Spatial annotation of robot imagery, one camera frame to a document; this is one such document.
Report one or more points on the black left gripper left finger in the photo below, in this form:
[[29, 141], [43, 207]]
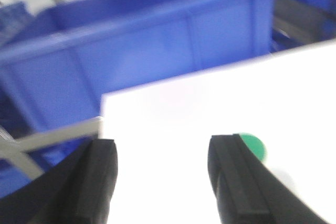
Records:
[[77, 190]]

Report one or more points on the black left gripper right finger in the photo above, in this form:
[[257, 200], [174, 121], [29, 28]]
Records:
[[246, 191]]

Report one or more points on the green mushroom push button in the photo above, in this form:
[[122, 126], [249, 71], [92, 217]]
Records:
[[255, 145]]

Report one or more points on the large blue bin lower left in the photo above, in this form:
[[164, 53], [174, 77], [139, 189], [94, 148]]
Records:
[[58, 67]]

